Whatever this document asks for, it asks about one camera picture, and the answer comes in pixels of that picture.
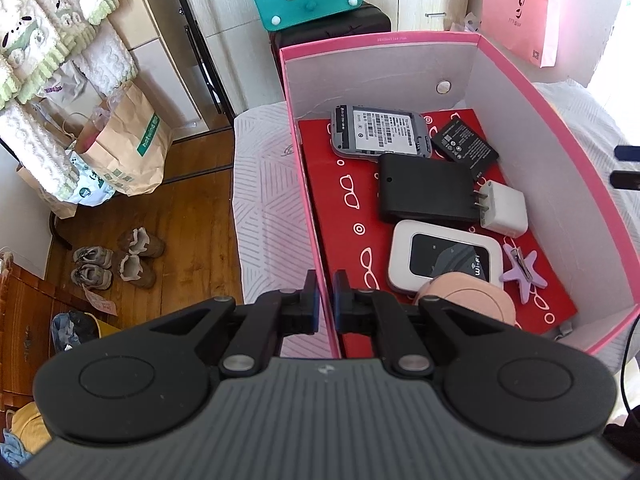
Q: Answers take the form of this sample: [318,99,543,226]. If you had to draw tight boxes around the grey sneaker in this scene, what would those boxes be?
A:
[73,246,115,269]
[70,264,113,291]

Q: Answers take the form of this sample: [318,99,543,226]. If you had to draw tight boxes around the pink round box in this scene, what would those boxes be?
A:
[416,272,517,328]

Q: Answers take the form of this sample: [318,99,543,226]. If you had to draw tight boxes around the purple star hair clip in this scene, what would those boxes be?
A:
[501,246,551,306]

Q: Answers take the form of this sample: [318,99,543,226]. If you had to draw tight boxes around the blue cloth bundle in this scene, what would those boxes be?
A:
[51,311,101,353]

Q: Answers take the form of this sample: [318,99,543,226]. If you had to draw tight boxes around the translucent hanging plastic bag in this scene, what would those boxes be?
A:
[40,62,96,126]

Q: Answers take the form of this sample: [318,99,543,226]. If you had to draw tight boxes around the red glasses print board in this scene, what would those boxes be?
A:
[297,108,578,358]

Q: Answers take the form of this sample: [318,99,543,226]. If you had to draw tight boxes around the white green plastic bag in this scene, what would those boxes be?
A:
[62,150,116,206]

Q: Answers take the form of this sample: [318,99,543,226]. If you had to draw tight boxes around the white wooden wardrobe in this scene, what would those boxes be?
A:
[200,0,476,116]

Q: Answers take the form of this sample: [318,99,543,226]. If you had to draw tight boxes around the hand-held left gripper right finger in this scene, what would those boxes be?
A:
[333,270,506,378]

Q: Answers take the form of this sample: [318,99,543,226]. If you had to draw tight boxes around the white pocket router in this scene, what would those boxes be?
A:
[387,220,503,295]

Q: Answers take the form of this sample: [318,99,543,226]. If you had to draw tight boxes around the black cable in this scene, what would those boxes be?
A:
[618,305,640,418]

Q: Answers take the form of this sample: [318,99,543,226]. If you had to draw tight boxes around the black battery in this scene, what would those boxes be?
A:
[431,115,501,178]

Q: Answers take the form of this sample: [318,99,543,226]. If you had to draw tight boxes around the black door frame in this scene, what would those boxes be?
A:
[162,0,236,118]

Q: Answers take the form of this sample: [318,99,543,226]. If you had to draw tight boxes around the brown paper bag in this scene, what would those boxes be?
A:
[75,82,173,197]

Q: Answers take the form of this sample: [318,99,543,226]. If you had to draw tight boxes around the black rectangular case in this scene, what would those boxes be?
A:
[377,154,480,225]

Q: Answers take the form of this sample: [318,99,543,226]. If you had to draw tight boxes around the pink paper bag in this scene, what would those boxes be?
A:
[481,0,560,68]

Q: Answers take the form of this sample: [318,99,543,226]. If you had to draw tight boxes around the grey pocket router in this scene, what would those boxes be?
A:
[329,104,433,161]

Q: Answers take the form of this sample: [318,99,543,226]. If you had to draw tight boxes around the yellow cloth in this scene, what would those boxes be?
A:
[5,402,53,461]

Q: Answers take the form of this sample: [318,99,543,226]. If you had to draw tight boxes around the white green fleece pajama pants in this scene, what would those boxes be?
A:
[0,25,138,206]

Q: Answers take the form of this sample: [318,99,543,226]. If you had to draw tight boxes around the dark cloth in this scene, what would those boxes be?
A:
[602,402,640,471]

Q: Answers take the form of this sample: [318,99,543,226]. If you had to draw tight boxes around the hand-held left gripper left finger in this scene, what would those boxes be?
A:
[149,269,322,378]

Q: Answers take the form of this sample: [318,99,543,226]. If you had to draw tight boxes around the clear plastic packet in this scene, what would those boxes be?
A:
[450,12,483,33]

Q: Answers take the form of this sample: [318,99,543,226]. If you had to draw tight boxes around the pink cardboard box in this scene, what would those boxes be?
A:
[278,30,640,358]

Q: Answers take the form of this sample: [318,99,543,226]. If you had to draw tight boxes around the white plug charger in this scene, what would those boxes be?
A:
[472,180,529,237]

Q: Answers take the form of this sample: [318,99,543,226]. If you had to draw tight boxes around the pink paper card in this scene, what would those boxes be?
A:
[84,287,118,317]

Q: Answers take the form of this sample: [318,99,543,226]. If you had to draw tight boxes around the black suitcase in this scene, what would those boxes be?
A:
[267,2,392,61]

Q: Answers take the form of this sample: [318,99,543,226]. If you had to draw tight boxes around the wooden cabinet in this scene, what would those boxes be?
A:
[0,247,121,411]

